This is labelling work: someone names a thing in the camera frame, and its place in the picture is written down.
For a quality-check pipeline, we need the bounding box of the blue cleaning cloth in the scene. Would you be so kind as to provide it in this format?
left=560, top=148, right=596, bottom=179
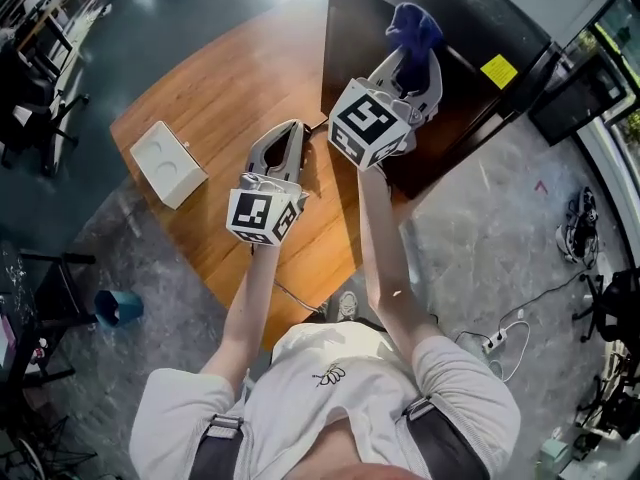
left=384, top=1, right=445, bottom=94

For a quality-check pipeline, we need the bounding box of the person's left forearm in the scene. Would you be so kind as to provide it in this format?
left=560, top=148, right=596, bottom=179
left=199, top=242, right=281, bottom=384

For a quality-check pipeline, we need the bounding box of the white cardboard box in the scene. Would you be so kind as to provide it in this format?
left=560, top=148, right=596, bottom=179
left=129, top=120, right=210, bottom=211

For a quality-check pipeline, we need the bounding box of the small teal box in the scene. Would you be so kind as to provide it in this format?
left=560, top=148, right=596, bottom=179
left=539, top=437, right=571, bottom=474

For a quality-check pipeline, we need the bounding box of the black harness strap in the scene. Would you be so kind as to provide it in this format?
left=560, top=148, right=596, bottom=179
left=189, top=414, right=245, bottom=480
left=402, top=395, right=491, bottom=480

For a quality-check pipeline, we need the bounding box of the black office chair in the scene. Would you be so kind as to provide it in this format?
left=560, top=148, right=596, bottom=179
left=0, top=47, right=91, bottom=177

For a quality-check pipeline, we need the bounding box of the black glass-door cabinet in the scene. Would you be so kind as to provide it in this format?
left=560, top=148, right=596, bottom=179
left=528, top=55, right=629, bottom=147

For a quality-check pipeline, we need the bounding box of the person's right forearm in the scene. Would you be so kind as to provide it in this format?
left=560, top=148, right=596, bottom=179
left=357, top=167, right=441, bottom=364

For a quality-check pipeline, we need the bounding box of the person's right shoe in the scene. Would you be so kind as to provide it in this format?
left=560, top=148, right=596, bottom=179
left=337, top=290, right=360, bottom=322

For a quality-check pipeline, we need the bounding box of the black metal side table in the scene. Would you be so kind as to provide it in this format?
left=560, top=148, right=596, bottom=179
left=0, top=250, right=99, bottom=389

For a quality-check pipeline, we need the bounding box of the white headset with cables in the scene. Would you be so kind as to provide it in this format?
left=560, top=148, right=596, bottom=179
left=555, top=186, right=601, bottom=269

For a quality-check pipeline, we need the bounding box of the black left harness strap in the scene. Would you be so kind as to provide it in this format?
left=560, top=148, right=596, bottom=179
left=189, top=414, right=245, bottom=480

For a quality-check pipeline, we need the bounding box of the black right harness strap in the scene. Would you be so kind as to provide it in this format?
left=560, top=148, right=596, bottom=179
left=402, top=395, right=491, bottom=480

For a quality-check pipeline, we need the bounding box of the black swivel chair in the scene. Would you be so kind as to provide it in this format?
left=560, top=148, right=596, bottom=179
left=572, top=267, right=640, bottom=344

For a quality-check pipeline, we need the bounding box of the white power strip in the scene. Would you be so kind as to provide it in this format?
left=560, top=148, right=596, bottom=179
left=482, top=330, right=509, bottom=354

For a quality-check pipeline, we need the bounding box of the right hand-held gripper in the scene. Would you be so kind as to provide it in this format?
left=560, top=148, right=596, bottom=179
left=327, top=50, right=444, bottom=172

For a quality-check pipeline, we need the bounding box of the white floor cable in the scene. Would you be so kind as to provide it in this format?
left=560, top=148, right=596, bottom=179
left=487, top=307, right=531, bottom=384

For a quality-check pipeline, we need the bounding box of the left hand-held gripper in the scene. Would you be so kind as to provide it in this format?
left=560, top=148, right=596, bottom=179
left=225, top=120, right=310, bottom=247

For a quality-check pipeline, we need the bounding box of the teal waste bin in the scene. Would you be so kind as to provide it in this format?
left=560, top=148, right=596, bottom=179
left=93, top=289, right=145, bottom=330

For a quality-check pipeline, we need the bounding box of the white t-shirt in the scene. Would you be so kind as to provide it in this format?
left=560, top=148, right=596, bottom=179
left=130, top=320, right=521, bottom=480

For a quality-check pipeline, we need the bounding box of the black floor cable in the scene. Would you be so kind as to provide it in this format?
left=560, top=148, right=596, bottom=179
left=452, top=267, right=601, bottom=349

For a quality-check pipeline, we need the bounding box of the large black monitor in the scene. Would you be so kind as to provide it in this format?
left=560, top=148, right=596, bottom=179
left=319, top=0, right=559, bottom=200

